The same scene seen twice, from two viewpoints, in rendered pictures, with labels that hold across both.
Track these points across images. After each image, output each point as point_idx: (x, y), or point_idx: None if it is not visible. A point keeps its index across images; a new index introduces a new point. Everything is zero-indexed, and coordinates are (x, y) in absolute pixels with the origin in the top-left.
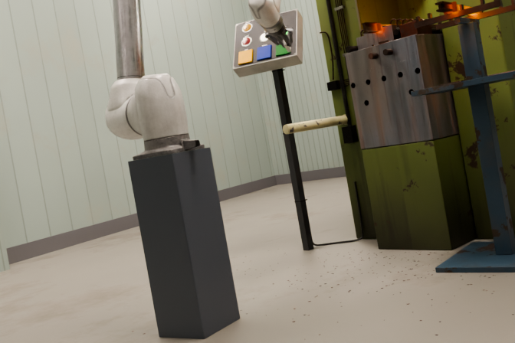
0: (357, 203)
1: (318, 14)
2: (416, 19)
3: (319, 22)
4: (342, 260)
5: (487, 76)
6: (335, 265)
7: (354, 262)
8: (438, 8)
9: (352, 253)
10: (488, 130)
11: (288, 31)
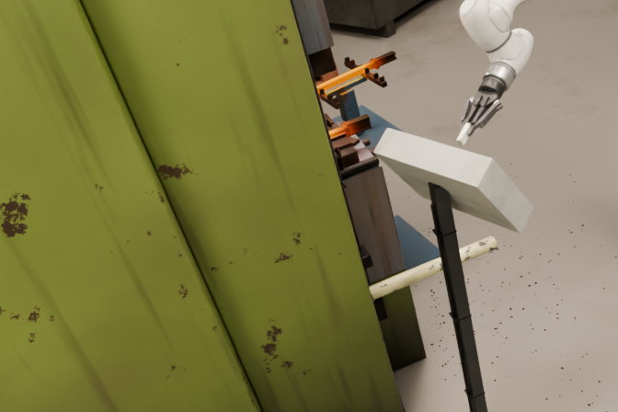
0: (396, 386)
1: (333, 159)
2: (383, 78)
3: (337, 171)
4: (479, 346)
5: (374, 113)
6: (494, 335)
7: (474, 330)
8: (394, 55)
9: (455, 364)
10: None
11: (473, 101)
